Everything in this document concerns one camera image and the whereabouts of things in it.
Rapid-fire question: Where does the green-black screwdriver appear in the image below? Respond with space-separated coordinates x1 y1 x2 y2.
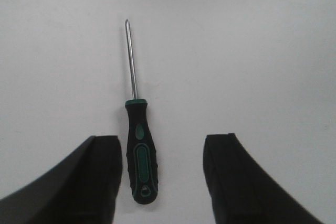
125 20 158 205

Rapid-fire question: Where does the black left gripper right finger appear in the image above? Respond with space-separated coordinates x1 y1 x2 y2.
203 133 321 223

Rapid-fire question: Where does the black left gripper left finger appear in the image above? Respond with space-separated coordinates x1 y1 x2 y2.
1 136 122 223

